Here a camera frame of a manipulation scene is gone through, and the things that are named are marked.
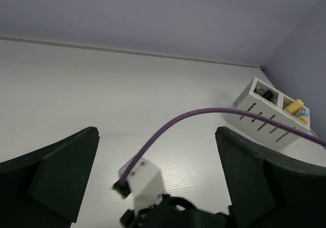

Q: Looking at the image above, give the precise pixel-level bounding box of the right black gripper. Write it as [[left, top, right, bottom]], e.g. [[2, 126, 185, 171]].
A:
[[120, 194, 237, 228]]

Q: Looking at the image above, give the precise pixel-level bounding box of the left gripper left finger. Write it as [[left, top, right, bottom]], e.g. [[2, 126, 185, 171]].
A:
[[1, 126, 99, 227]]

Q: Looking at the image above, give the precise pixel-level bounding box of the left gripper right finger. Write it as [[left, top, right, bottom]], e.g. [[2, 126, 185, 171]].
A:
[[215, 126, 325, 227]]

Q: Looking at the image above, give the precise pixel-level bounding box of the blue pastel marker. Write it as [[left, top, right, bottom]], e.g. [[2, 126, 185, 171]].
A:
[[297, 111, 309, 124]]

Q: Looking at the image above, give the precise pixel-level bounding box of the green black highlighter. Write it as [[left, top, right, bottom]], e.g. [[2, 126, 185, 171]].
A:
[[262, 90, 274, 101]]

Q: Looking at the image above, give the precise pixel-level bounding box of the yellow marker cap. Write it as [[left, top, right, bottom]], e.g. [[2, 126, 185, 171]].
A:
[[284, 99, 304, 114]]

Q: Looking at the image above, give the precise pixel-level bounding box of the white two-slot pen holder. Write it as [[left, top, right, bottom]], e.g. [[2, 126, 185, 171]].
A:
[[225, 78, 310, 151]]

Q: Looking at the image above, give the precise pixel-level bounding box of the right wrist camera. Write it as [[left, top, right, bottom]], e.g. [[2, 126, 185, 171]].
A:
[[113, 158, 166, 213]]

